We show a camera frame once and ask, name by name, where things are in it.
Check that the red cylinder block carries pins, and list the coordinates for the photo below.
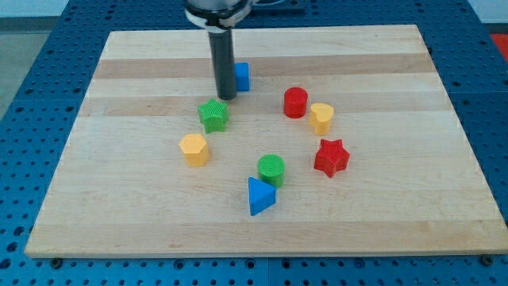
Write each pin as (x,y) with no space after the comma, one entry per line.
(294,102)

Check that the wooden board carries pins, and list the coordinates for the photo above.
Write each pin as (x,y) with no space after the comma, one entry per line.
(412,185)

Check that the green star block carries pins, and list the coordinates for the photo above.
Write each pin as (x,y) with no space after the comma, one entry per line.
(213,115)

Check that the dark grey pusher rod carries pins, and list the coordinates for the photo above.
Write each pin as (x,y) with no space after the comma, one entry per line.
(222,54)

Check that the red star block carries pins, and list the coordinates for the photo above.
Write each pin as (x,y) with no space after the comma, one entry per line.
(331,157)

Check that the yellow heart block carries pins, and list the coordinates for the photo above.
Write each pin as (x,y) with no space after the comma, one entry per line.
(321,117)

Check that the yellow hexagon block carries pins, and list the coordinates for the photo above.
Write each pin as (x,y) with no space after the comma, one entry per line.
(195,149)

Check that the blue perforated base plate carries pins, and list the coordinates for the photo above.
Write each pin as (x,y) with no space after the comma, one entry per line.
(36,125)

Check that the blue triangle block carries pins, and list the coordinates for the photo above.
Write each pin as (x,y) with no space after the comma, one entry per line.
(260,195)

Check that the blue cube block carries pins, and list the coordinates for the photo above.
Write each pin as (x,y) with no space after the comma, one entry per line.
(242,73)

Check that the green cylinder block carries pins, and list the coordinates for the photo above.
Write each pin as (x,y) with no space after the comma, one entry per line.
(271,169)

